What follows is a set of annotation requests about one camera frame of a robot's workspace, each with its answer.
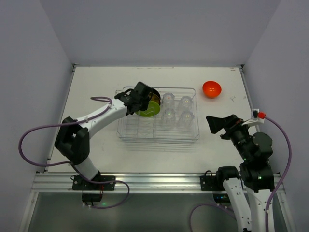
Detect yellow patterned plate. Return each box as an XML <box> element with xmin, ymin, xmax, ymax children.
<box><xmin>150</xmin><ymin>88</ymin><xmax>161</xmax><ymax>106</ymax></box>

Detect lime green plate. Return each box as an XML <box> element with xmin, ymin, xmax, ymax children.
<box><xmin>135</xmin><ymin>101</ymin><xmax>161</xmax><ymax>117</ymax></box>

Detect orange bowl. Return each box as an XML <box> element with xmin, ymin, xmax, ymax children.
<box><xmin>202</xmin><ymin>81</ymin><xmax>222</xmax><ymax>98</ymax></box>

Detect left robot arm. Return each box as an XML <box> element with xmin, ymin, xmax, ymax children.
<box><xmin>55</xmin><ymin>82</ymin><xmax>161</xmax><ymax>182</ymax></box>

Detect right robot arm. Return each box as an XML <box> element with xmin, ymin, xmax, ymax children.
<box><xmin>206</xmin><ymin>110</ymin><xmax>275</xmax><ymax>232</ymax></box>

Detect clear glass front right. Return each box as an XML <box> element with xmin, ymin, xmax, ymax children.
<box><xmin>178</xmin><ymin>110</ymin><xmax>194</xmax><ymax>129</ymax></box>

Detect clear glass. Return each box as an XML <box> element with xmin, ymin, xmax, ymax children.
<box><xmin>178</xmin><ymin>96</ymin><xmax>193</xmax><ymax>111</ymax></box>
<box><xmin>178</xmin><ymin>110</ymin><xmax>194</xmax><ymax>129</ymax></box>
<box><xmin>161</xmin><ymin>92</ymin><xmax>175</xmax><ymax>108</ymax></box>
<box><xmin>161</xmin><ymin>108</ymin><xmax>176</xmax><ymax>131</ymax></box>

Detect clear glass back left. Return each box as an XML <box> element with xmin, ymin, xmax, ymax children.
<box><xmin>161</xmin><ymin>92</ymin><xmax>175</xmax><ymax>108</ymax></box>

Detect clear glass back right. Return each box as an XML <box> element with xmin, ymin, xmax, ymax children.
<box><xmin>178</xmin><ymin>96</ymin><xmax>193</xmax><ymax>111</ymax></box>

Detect clear glass front left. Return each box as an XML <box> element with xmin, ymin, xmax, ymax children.
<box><xmin>161</xmin><ymin>108</ymin><xmax>176</xmax><ymax>131</ymax></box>

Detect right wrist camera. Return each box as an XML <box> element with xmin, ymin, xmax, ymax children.
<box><xmin>242</xmin><ymin>109</ymin><xmax>266</xmax><ymax>127</ymax></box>

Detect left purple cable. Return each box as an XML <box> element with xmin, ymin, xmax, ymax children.
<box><xmin>18</xmin><ymin>96</ymin><xmax>130</xmax><ymax>210</ymax></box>

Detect white wire dish rack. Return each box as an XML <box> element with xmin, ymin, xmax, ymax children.
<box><xmin>117</xmin><ymin>87</ymin><xmax>199</xmax><ymax>143</ymax></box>

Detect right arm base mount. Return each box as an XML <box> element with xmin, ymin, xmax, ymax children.
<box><xmin>199</xmin><ymin>170</ymin><xmax>224</xmax><ymax>191</ymax></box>

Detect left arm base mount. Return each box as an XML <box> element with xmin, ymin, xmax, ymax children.
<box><xmin>72</xmin><ymin>175</ymin><xmax>115</xmax><ymax>191</ymax></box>

